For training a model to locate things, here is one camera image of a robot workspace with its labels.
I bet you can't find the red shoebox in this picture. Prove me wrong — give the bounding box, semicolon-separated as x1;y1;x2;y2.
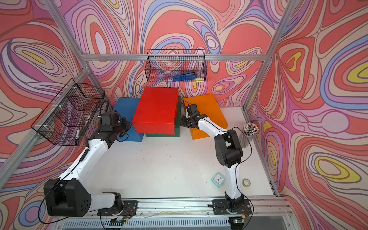
132;87;179;135

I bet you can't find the yellow item in back basket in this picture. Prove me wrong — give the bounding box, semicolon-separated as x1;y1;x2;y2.
193;78;205;83

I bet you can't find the marker pen in left basket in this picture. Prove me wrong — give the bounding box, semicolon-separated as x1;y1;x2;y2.
74;129;80;146

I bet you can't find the aluminium frame post left corner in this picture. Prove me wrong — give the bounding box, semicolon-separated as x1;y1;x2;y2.
44;1;102;89

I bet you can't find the aluminium frame post corner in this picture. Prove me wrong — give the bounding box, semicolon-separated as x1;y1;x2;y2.
44;1;102;89
242;0;300;112

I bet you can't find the black wire basket back wall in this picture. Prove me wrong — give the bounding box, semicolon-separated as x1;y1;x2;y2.
145;48;208;83

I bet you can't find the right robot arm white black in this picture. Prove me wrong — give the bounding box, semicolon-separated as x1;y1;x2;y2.
181;104;253;217

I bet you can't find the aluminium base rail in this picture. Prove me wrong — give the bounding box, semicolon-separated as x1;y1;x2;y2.
53;197;301;230

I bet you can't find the small teal alarm clock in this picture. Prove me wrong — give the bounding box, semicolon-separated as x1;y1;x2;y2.
211;172;225;188

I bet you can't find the roll of clear tape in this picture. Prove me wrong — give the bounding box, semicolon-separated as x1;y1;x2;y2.
242;178;251;187

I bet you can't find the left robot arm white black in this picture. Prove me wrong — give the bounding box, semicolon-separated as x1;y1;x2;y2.
44;111;131;217

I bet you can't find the aluminium horizontal back bar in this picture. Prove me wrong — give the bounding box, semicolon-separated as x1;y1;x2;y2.
82;54;266;61

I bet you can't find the black wire basket left wall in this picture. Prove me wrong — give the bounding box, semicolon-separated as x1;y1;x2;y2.
31;79;105;146

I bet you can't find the aluminium frame post right corner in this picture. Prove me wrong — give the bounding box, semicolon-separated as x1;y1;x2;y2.
242;0;300;112

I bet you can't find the blue stapler in basket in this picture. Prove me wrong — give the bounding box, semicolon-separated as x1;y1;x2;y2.
172;71;198;82

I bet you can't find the green shoebox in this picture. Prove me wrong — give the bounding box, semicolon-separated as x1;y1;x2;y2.
145;96;182;138

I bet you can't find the metal cup of pencils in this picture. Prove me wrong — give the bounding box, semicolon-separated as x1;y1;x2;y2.
239;122;259;148

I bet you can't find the orange shoebox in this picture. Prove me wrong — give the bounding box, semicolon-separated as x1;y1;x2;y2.
184;94;228;130

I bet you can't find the blue shoebox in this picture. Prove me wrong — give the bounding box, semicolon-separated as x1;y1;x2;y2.
114;98;144;142

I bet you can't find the black wire basket wall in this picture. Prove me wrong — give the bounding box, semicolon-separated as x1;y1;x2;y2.
31;79;105;146
145;48;208;83

